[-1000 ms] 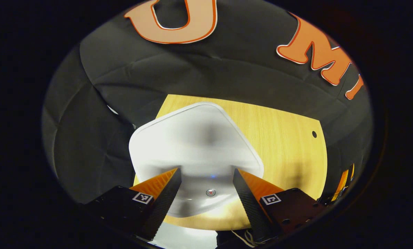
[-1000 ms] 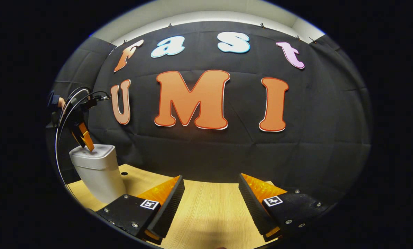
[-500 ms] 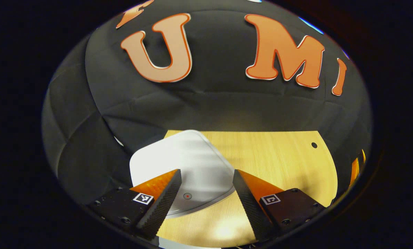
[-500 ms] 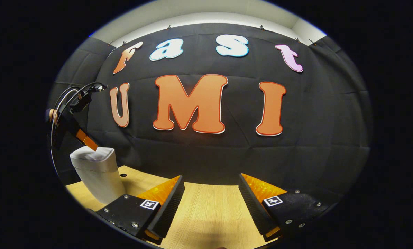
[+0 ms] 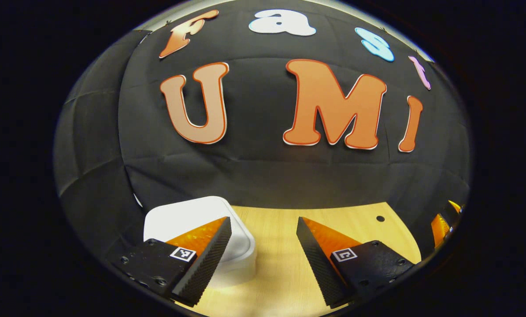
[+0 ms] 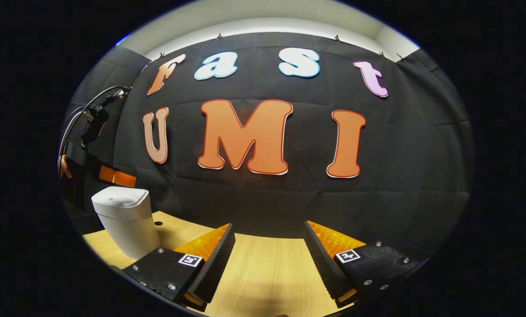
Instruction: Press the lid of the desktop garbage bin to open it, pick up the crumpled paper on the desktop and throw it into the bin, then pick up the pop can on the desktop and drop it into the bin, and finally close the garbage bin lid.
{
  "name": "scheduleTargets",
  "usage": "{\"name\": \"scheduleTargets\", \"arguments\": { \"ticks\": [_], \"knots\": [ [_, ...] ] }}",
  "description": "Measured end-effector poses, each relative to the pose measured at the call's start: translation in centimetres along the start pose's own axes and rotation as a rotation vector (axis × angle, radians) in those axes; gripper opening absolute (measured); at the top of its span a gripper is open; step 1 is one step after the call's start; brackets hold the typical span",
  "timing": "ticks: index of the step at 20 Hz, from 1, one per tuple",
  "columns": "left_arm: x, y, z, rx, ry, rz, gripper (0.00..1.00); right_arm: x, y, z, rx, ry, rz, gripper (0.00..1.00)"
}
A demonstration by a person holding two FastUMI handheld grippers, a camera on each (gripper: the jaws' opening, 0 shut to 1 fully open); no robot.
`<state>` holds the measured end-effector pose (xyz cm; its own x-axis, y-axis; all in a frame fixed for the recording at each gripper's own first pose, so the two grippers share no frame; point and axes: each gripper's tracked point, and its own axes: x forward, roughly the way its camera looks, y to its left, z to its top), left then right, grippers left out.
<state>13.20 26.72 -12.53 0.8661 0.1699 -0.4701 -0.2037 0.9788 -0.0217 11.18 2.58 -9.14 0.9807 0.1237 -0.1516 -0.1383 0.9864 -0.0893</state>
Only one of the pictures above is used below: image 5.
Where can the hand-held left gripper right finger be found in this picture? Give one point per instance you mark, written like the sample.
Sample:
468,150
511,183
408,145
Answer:
318,268

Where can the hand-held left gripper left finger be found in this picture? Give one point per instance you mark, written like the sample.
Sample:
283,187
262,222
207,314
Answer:
205,268

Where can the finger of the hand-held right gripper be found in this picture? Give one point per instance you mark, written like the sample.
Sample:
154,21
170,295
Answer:
439,229
455,208

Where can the white desktop garbage bin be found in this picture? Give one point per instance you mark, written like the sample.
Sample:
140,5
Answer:
188,215

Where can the wooden desktop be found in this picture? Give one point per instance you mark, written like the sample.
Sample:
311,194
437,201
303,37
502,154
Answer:
276,246

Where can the black backdrop cloth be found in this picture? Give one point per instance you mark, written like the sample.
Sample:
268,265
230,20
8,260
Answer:
254,167

